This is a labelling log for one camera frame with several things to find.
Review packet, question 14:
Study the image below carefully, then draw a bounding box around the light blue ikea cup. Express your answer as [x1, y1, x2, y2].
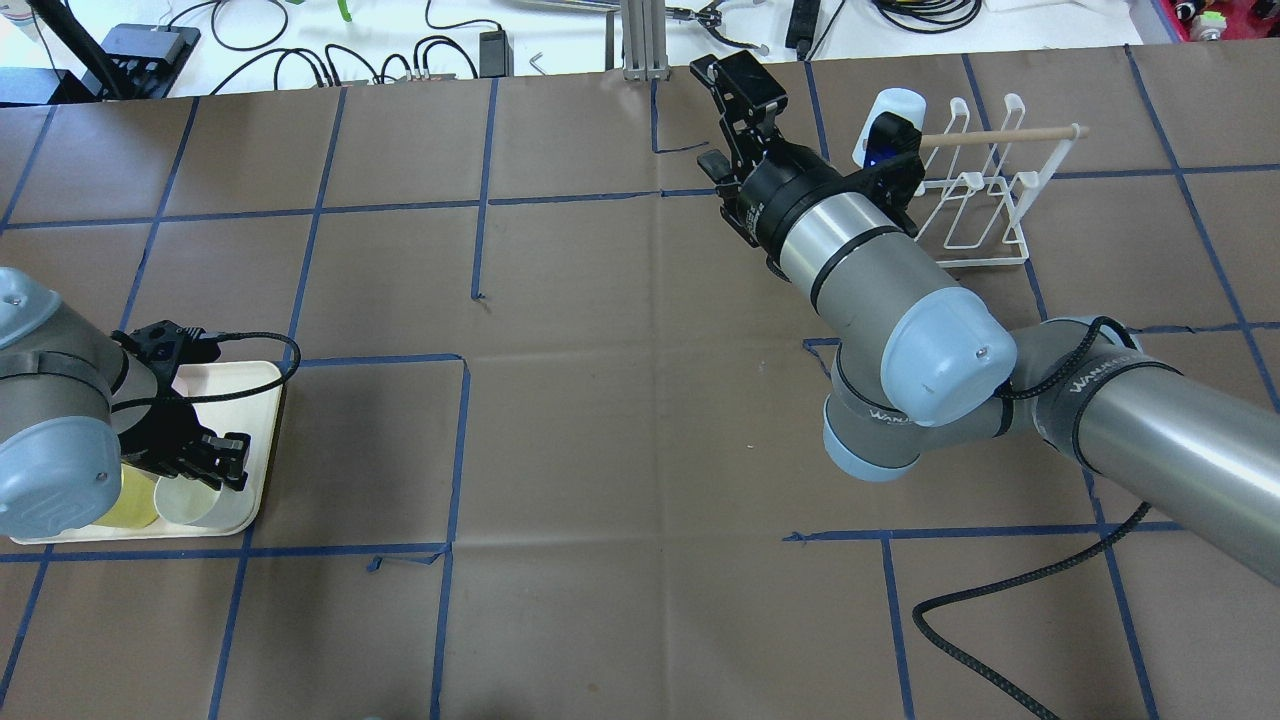
[852, 87, 927, 168]

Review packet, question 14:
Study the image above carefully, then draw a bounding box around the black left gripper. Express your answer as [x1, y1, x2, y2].
[110, 320, 251, 492]

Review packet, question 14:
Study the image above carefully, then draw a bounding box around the yellow ikea cup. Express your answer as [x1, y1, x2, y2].
[93, 464, 159, 530]

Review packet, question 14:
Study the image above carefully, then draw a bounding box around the white wire cup rack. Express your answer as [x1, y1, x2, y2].
[916, 94, 1091, 269]

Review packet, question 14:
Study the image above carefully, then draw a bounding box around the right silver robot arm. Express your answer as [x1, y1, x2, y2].
[690, 51, 1279, 582]

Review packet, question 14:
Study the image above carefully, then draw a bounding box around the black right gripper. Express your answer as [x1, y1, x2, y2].
[690, 53, 924, 272]

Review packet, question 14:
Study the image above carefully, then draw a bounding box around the aluminium frame post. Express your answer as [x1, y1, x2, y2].
[620, 0, 669, 81]

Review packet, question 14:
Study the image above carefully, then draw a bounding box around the cream plastic tray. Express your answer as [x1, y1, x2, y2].
[14, 361, 284, 544]

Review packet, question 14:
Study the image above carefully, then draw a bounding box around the black usb hub box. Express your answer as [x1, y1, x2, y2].
[101, 24, 202, 100]

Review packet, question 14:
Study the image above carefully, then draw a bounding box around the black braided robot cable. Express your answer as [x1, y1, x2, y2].
[913, 500, 1153, 720]

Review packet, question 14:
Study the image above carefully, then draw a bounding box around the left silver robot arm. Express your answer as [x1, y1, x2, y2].
[1, 266, 251, 539]

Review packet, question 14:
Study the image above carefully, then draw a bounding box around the cream white ikea cup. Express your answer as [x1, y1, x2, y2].
[154, 477, 257, 533]

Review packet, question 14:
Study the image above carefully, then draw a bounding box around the black power adapter brick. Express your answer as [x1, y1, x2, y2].
[477, 29, 515, 78]

